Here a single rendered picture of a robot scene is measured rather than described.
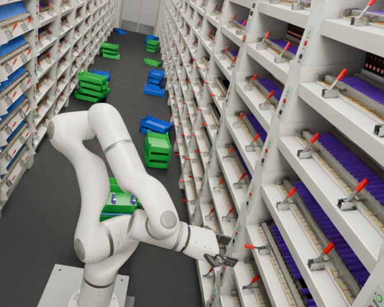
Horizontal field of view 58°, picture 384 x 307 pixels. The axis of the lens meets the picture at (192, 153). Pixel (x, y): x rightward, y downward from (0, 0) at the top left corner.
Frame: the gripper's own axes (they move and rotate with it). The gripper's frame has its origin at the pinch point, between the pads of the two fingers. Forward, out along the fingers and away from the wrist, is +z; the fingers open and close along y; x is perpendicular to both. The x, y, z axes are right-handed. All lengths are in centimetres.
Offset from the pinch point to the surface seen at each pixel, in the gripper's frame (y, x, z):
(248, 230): -27.0, -8.5, 19.5
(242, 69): -100, 38, 11
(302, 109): -30, 42, 13
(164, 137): -231, -68, 18
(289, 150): -19.6, 30.5, 10.9
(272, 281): -1.3, -8.0, 20.6
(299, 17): -48, 68, 3
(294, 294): 6.8, -3.8, 23.4
